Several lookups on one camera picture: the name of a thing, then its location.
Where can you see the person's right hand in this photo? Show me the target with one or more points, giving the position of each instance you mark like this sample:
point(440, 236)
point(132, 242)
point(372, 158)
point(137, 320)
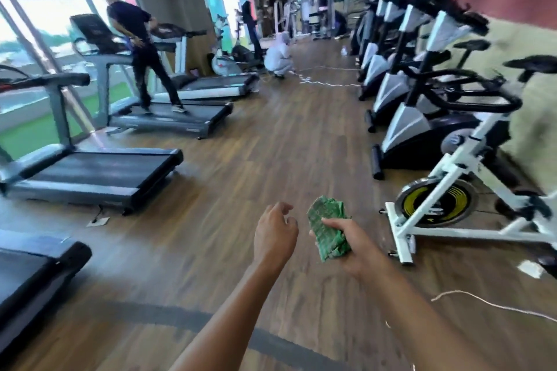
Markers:
point(361, 249)

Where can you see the person's left hand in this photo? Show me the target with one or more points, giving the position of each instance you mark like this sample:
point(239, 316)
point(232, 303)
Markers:
point(274, 238)

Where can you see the green checkered cleaning cloth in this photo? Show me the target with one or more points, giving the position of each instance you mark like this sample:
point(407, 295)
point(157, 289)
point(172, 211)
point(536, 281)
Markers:
point(326, 223)

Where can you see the white bike with yellow flywheel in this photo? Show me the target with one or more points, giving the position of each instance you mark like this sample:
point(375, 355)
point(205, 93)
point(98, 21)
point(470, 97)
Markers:
point(461, 158)

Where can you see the person's right forearm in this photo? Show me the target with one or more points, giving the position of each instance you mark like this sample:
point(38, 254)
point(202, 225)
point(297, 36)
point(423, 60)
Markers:
point(426, 323)

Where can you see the person's left forearm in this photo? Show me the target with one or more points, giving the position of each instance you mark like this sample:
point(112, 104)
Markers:
point(231, 323)

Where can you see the black and grey upright bike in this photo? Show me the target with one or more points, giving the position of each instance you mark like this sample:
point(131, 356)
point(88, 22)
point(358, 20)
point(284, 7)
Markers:
point(374, 58)
point(392, 88)
point(409, 123)

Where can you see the white power socket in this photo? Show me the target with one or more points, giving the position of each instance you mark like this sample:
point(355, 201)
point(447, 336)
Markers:
point(531, 268)

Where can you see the small grey floor plug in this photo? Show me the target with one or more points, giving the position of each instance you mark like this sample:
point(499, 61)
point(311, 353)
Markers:
point(97, 220)

